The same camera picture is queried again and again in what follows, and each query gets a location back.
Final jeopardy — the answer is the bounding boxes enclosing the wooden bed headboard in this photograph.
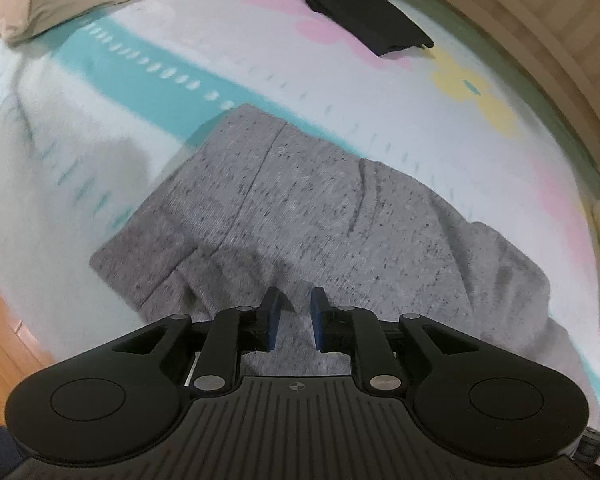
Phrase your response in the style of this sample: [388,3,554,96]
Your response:
[380,0,600,201]

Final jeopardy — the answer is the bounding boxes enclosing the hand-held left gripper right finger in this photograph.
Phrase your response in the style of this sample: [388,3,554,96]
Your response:
[310,286,481,393]

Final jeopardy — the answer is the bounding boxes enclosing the grey pants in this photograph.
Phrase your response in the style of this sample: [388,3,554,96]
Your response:
[89,103,586,378]

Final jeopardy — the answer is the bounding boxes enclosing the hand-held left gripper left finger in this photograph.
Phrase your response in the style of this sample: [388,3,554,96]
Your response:
[112,286,293,393]

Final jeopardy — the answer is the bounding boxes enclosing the black folded garment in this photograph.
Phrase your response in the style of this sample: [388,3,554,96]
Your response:
[285,0,435,57]

